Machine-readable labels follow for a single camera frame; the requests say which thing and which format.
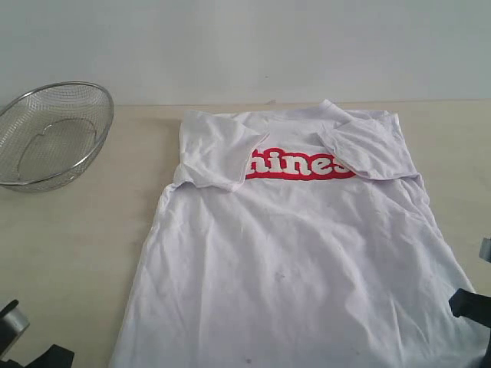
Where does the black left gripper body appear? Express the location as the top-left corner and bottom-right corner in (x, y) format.
(1, 344), (74, 368)

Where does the white t-shirt red lettering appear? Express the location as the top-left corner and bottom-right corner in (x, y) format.
(110, 101), (489, 367)

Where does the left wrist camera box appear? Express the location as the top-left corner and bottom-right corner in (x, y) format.
(1, 299), (30, 353)

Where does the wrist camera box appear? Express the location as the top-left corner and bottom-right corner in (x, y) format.
(1, 299), (30, 353)
(479, 238), (491, 263)

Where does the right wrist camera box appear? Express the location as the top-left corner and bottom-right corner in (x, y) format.
(479, 238), (491, 263)

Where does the metal mesh strainer bowl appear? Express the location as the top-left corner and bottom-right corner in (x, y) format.
(1, 81), (114, 192)

